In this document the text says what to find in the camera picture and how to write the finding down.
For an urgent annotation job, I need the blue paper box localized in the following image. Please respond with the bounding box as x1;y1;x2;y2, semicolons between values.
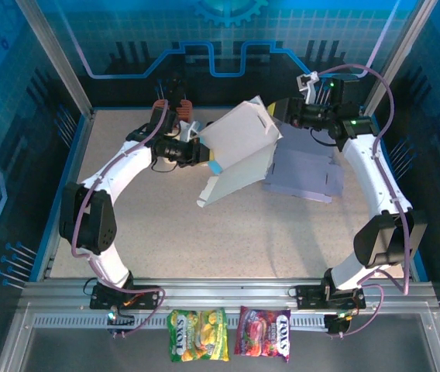
196;95;285;208

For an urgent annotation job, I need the purple paper box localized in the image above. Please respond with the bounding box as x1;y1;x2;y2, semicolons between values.
262;123;345;205

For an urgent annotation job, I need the cream knife block orange top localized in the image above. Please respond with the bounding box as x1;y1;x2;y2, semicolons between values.
150;98;194;171

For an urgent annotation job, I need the green candy bag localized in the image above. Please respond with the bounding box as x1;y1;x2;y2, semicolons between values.
166;308;230;363

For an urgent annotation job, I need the black controller board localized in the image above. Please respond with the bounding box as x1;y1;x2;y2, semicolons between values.
323;312;355;339
106;308;136;339

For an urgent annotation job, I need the red berry candy bag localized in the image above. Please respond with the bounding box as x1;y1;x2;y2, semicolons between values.
234;305;291;363

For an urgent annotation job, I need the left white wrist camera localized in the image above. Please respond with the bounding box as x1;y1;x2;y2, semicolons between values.
179;120;202;143

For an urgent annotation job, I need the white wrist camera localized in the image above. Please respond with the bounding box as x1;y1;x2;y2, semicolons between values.
179;120;202;143
296;71;324;105

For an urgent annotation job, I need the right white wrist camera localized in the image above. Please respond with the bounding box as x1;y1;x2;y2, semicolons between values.
296;71;324;105

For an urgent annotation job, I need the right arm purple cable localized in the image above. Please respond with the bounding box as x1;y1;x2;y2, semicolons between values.
320;64;413;336

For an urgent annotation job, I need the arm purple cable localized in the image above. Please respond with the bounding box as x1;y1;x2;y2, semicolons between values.
320;64;413;336
70;104;166;339

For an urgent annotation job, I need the black knife handle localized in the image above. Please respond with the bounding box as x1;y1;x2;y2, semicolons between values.
167;73;189;108

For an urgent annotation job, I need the aluminium frame post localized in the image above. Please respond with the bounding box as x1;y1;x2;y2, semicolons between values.
13;0;98;122
361;0;438;119

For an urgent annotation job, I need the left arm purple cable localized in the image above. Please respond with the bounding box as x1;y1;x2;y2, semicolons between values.
70;104;166;339

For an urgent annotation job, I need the aluminium front rail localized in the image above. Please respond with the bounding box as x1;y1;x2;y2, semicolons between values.
18;277;438;311

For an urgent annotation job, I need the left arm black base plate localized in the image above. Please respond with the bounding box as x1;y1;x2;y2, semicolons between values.
89;284;162;311

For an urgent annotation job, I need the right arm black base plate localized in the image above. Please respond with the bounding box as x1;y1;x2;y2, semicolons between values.
295;284;367;311

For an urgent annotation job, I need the slotted grey cable duct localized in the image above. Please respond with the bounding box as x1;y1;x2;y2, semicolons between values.
32;313;332;330

